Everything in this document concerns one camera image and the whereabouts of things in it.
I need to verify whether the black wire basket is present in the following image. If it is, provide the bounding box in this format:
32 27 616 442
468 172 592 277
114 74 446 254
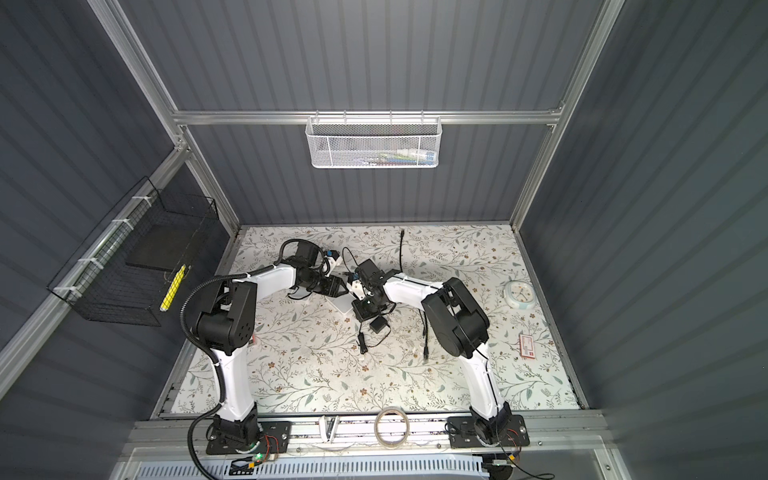
48 181 219 327

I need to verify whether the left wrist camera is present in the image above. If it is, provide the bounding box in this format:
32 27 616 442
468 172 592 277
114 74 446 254
321 250 341 276

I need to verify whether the red white small box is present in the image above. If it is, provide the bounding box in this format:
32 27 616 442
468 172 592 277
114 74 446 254
518 334 536 359

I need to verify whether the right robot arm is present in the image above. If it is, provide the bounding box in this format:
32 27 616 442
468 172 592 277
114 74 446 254
346 270 512 446

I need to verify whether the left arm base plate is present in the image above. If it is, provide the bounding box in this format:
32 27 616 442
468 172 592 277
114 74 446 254
205 418 292 455

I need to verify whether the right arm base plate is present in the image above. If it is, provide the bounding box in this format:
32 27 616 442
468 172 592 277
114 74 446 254
444 415 531 449

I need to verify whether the yellow striped marker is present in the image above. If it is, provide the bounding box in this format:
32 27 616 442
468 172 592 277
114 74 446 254
159 264 188 312

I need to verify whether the white wire mesh basket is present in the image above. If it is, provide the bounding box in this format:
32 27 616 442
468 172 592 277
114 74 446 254
305 116 443 169

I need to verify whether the black foam pad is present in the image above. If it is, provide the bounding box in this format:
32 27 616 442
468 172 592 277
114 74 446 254
125 225 205 272

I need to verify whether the white round timer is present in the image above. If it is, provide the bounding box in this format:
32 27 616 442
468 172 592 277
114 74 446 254
503 280 537 310

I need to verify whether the white network switch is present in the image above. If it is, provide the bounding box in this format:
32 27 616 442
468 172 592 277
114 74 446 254
330 294 355 316

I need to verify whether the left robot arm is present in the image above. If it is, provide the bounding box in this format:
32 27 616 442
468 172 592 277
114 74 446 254
180 238 347 445

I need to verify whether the clear tape roll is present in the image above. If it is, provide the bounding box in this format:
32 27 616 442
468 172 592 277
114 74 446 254
373 406 411 449

